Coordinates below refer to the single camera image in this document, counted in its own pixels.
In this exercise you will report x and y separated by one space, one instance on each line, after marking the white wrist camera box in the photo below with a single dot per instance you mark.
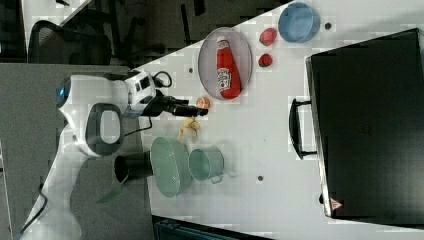
141 90

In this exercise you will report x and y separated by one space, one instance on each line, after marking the plush yellow banana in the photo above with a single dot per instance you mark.
189 127

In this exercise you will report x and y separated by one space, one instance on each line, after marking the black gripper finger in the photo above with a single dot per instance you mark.
189 111
173 100

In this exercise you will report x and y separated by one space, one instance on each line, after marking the silver black toaster oven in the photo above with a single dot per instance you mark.
367 108

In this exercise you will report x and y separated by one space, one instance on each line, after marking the small plush strawberry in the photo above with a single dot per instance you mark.
265 60

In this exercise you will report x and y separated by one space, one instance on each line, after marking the green oval colander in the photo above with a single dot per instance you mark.
169 160

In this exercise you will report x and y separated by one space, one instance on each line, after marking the blue round bowl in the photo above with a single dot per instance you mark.
298 23

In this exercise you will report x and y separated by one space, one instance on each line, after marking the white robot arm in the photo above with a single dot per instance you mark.
93 108

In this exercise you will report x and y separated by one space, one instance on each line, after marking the red plush ketchup bottle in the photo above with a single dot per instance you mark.
227 73

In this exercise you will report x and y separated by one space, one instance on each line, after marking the black office chair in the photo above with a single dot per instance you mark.
52 44

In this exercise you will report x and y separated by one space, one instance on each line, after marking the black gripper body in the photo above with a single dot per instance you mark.
155 105

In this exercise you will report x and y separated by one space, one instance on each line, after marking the plush orange slice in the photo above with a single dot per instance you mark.
203 102

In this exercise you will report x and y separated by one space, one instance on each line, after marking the large plush strawberry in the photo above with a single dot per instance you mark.
268 36

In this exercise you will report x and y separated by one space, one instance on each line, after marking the green cup with handle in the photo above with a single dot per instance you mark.
206 164

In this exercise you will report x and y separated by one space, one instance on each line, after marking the black cylinder cup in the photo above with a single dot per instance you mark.
132 167

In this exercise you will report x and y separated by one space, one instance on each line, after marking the grey round plate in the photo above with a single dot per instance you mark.
207 60

